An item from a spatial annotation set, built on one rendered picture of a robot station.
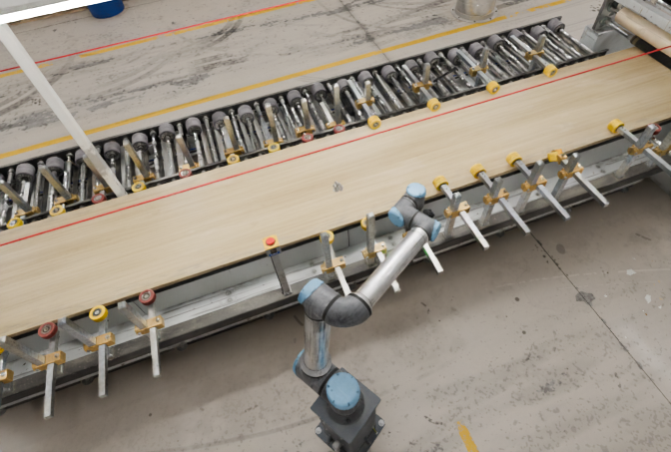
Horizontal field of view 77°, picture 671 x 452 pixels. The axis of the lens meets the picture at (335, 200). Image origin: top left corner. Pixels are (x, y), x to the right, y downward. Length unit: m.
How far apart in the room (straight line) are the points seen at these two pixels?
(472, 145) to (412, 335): 1.35
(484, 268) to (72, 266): 2.73
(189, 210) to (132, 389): 1.31
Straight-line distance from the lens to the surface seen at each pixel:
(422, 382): 3.01
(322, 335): 1.81
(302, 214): 2.50
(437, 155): 2.81
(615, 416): 3.30
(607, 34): 4.42
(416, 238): 1.81
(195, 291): 2.64
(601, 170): 3.45
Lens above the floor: 2.89
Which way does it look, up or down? 52 degrees down
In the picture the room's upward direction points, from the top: 6 degrees counter-clockwise
